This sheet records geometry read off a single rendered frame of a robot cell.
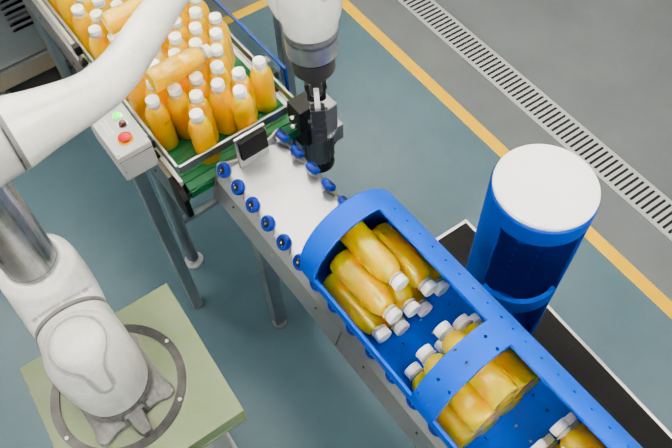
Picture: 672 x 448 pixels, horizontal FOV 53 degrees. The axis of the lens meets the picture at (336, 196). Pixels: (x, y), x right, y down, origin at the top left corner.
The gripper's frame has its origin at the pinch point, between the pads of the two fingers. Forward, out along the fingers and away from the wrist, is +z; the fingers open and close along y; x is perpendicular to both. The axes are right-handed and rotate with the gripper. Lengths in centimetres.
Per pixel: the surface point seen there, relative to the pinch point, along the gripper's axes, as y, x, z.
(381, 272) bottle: -15.4, -11.0, 32.5
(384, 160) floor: 102, -30, 151
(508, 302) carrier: -1, -53, 88
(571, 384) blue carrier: -45, -44, 29
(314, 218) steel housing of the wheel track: 15, 3, 57
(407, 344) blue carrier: -24, -17, 53
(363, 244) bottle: -8.5, -7.8, 31.6
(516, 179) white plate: 15, -51, 46
